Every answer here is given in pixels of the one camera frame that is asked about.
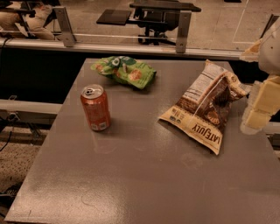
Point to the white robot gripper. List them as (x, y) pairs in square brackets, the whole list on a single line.
[(270, 55)]

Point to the brown Late July chip bag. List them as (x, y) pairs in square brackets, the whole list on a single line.
[(202, 111)]

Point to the green chip bag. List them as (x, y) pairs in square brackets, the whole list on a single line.
[(125, 70)]

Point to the black office chair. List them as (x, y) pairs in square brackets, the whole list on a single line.
[(155, 16)]

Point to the orange soda can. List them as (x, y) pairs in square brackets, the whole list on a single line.
[(94, 101)]

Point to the person in beige clothes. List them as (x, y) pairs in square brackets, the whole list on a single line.
[(36, 24)]

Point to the right metal bracket post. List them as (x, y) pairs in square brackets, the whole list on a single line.
[(183, 29)]

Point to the metal bracket post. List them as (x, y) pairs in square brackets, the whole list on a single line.
[(67, 36), (183, 29)]

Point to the metal rail barrier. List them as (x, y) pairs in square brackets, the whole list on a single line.
[(156, 50)]

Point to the left metal bracket post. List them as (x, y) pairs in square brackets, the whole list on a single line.
[(67, 36)]

